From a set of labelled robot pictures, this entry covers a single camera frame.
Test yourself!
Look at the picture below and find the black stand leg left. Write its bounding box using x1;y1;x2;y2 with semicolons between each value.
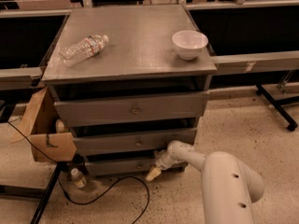
30;162;63;224

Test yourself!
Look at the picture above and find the small white-capped bottle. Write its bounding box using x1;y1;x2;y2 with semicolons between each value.
70;168;86;189

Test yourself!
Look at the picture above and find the clear plastic water bottle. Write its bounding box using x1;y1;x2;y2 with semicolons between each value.
59;35;109;66

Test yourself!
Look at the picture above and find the white ceramic bowl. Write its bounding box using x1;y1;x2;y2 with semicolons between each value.
172;30;208;60

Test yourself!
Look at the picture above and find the grey bench rail left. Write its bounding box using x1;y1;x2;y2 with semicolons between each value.
0;67;44;91

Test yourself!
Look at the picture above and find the grey bench rail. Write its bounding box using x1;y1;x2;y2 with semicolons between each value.
211;50;299;76
0;67;44;91

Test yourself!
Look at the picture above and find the grey bottom drawer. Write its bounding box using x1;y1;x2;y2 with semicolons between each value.
85;157;155;176

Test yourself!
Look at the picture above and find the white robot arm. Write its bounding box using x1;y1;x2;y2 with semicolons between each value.
146;140;264;224

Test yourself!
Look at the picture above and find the black wheeled stand leg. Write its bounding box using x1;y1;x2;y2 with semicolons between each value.
256;84;299;132

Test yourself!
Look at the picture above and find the grey drawer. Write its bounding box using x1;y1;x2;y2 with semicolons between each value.
85;157;155;176
74;128;197;156
54;91;209;127

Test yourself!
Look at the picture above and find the grey drawer cabinet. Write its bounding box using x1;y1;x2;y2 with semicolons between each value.
43;5;216;164

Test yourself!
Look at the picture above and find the grey bench rail right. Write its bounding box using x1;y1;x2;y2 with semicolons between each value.
211;50;299;76

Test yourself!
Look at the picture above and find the grey top drawer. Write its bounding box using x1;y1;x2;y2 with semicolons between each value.
54;91;209;127

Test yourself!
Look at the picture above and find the black floor cable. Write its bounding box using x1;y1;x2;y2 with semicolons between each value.
7;119;151;224

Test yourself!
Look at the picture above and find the grey middle drawer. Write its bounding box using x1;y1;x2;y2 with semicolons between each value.
74;128;197;156

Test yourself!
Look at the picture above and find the brown cardboard box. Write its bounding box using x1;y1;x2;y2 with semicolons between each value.
10;88;77;162

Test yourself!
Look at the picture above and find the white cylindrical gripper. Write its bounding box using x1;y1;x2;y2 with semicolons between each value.
146;150;175;182

